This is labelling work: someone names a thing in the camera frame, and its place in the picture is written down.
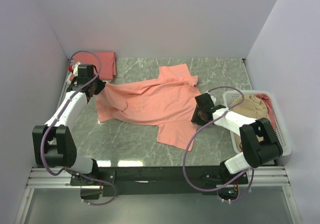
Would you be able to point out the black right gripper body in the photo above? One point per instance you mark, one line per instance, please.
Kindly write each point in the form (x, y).
(197, 117)

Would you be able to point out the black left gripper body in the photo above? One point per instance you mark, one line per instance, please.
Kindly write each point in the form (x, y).
(92, 83)

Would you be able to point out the salmon pink t-shirt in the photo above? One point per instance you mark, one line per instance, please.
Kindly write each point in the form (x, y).
(167, 102)

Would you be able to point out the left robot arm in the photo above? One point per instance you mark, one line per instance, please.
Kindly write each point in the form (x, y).
(54, 146)

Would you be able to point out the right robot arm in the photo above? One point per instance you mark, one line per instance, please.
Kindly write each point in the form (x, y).
(258, 139)

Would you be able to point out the folded red t-shirt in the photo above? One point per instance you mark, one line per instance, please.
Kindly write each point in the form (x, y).
(108, 63)

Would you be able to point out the white plastic laundry basket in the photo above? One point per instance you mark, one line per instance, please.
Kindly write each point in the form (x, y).
(281, 131)

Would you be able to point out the beige t-shirt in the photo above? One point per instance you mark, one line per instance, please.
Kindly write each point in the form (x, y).
(252, 107)

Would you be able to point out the dark pink t-shirt in basket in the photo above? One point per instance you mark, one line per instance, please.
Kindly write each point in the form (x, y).
(268, 103)

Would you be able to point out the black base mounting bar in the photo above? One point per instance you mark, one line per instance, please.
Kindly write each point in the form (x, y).
(145, 180)

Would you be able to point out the aluminium frame rail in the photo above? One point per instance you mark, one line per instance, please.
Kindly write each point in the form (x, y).
(266, 176)

